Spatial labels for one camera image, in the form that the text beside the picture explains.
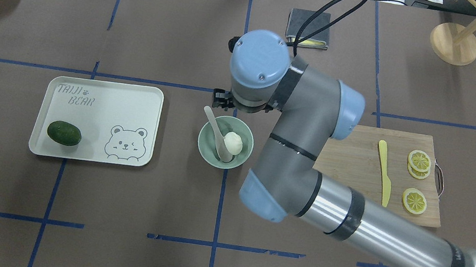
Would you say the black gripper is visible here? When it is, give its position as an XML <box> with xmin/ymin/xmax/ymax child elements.
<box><xmin>211</xmin><ymin>88</ymin><xmax>235</xmax><ymax>111</ymax></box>

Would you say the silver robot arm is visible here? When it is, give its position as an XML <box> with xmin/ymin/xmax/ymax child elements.
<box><xmin>212</xmin><ymin>29</ymin><xmax>476</xmax><ymax>267</ymax></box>

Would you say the yellow sponge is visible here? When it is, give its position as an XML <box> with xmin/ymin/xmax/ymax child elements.
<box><xmin>298</xmin><ymin>39</ymin><xmax>327</xmax><ymax>50</ymax></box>

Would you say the grey folded cloth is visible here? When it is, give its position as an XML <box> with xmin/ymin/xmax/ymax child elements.
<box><xmin>285</xmin><ymin>8</ymin><xmax>332</xmax><ymax>48</ymax></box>

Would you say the wooden cup tree stand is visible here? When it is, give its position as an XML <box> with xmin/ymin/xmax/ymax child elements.
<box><xmin>429</xmin><ymin>0</ymin><xmax>476</xmax><ymax>66</ymax></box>

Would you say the bamboo cutting board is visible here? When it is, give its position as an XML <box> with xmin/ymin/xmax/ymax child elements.
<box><xmin>314</xmin><ymin>125</ymin><xmax>441</xmax><ymax>228</ymax></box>

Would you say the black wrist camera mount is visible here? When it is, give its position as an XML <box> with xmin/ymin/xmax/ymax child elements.
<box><xmin>227</xmin><ymin>36</ymin><xmax>241</xmax><ymax>53</ymax></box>

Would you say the white ceramic spoon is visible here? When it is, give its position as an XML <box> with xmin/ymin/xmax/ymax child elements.
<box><xmin>203</xmin><ymin>105</ymin><xmax>233</xmax><ymax>163</ymax></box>

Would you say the yellow plastic knife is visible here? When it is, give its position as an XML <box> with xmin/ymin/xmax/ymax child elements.
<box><xmin>377</xmin><ymin>139</ymin><xmax>392</xmax><ymax>208</ymax></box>

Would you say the light green bowl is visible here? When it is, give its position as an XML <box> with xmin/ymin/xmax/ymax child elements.
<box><xmin>194</xmin><ymin>112</ymin><xmax>257</xmax><ymax>173</ymax></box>

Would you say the white steamed bun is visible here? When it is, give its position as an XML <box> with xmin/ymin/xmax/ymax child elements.
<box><xmin>224</xmin><ymin>131</ymin><xmax>243</xmax><ymax>156</ymax></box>

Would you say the white bear serving tray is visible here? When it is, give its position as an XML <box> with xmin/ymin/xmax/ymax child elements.
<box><xmin>28</xmin><ymin>76</ymin><xmax>164</xmax><ymax>166</ymax></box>

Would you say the green avocado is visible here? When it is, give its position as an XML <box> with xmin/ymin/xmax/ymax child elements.
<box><xmin>47</xmin><ymin>120</ymin><xmax>82</xmax><ymax>146</ymax></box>

